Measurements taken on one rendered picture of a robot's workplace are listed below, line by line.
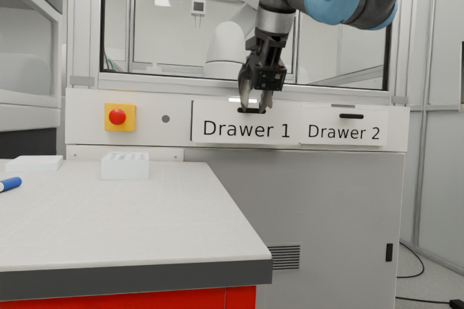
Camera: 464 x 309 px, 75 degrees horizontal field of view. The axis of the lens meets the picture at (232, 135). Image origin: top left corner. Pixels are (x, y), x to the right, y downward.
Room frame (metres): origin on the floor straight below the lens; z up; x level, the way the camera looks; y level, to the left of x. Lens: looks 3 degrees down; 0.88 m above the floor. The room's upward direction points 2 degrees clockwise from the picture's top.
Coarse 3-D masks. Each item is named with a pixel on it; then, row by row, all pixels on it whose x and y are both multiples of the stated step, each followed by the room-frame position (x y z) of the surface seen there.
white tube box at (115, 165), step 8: (112, 152) 0.67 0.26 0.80; (120, 152) 0.67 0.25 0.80; (128, 152) 0.68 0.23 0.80; (136, 152) 0.68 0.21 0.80; (144, 152) 0.69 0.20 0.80; (104, 160) 0.55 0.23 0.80; (112, 160) 0.56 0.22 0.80; (120, 160) 0.56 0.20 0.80; (128, 160) 0.56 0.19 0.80; (136, 160) 0.57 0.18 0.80; (144, 160) 0.57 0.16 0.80; (104, 168) 0.55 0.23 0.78; (112, 168) 0.56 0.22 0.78; (120, 168) 0.56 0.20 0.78; (128, 168) 0.56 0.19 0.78; (136, 168) 0.57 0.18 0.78; (144, 168) 0.57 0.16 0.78; (104, 176) 0.55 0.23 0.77; (112, 176) 0.56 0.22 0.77; (120, 176) 0.56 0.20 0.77; (128, 176) 0.56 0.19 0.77; (136, 176) 0.57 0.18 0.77; (144, 176) 0.57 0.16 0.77
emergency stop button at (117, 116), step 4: (112, 112) 0.74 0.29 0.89; (116, 112) 0.74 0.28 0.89; (120, 112) 0.75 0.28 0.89; (124, 112) 0.76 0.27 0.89; (108, 116) 0.75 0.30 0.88; (112, 116) 0.74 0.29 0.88; (116, 116) 0.74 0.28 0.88; (120, 116) 0.75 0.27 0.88; (124, 116) 0.75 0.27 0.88; (112, 120) 0.74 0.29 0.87; (116, 120) 0.74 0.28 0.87; (120, 120) 0.75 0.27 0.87; (124, 120) 0.75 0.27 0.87; (116, 124) 0.75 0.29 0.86; (120, 124) 0.75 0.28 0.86
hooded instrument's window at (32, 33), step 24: (0, 0) 1.12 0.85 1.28; (24, 0) 1.29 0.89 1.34; (0, 24) 1.12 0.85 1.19; (24, 24) 1.29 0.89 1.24; (48, 24) 1.54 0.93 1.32; (0, 48) 1.12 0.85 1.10; (24, 48) 1.30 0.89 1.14; (48, 48) 1.54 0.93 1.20; (0, 72) 1.12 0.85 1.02; (24, 72) 1.30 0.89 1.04; (48, 72) 1.54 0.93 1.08; (48, 96) 1.55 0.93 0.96
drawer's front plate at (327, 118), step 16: (304, 112) 0.90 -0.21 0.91; (320, 112) 0.90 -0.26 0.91; (336, 112) 0.91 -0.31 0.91; (352, 112) 0.92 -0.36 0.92; (368, 112) 0.93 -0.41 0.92; (384, 112) 0.94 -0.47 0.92; (304, 128) 0.90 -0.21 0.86; (320, 128) 0.90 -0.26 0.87; (336, 128) 0.91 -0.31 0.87; (352, 128) 0.92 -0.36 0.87; (368, 128) 0.93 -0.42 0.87; (384, 128) 0.94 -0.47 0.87; (336, 144) 0.92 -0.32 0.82; (352, 144) 0.92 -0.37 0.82; (368, 144) 0.94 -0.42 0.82; (384, 144) 0.95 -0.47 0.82
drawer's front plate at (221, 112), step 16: (208, 112) 0.78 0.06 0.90; (224, 112) 0.79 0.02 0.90; (272, 112) 0.82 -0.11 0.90; (288, 112) 0.82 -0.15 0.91; (192, 128) 0.79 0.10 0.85; (208, 128) 0.78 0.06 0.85; (224, 128) 0.79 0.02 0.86; (272, 128) 0.82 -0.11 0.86; (288, 128) 0.82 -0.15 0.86; (272, 144) 0.82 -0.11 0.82; (288, 144) 0.82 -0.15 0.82
